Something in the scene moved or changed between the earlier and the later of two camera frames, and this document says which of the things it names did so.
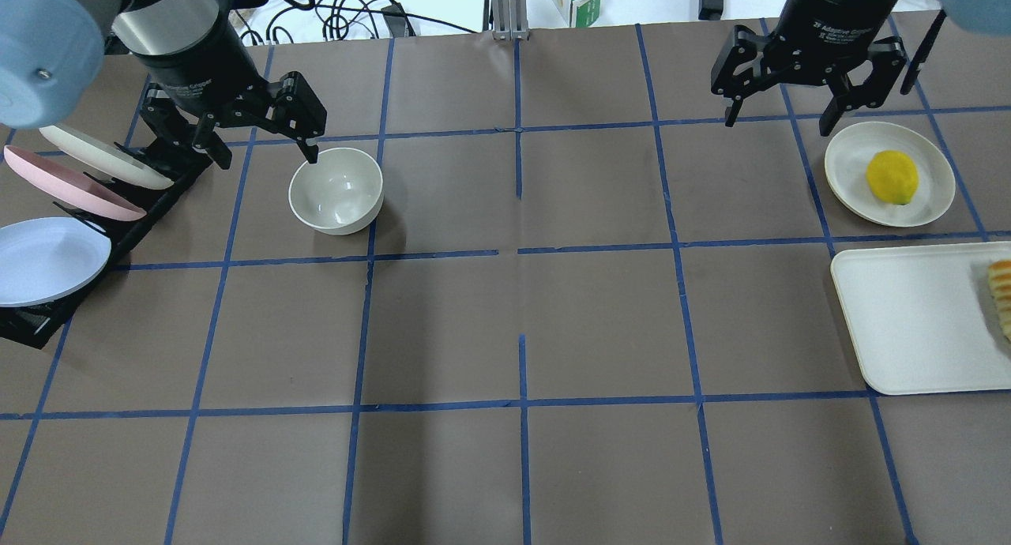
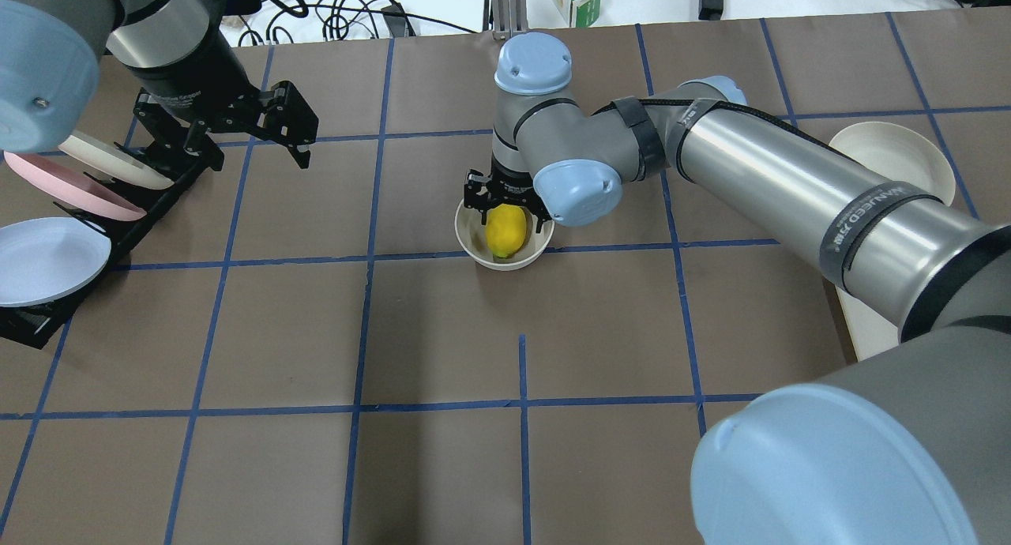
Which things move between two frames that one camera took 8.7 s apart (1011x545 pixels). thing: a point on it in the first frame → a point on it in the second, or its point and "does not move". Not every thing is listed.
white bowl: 342,193 → 472,235
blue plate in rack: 48,259 does not move
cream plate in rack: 103,158 does not move
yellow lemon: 892,177 → 505,229
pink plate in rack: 72,187 does not move
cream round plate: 850,153 does not move
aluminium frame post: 505,8 does not move
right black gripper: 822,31 → 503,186
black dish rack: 173,158 does not move
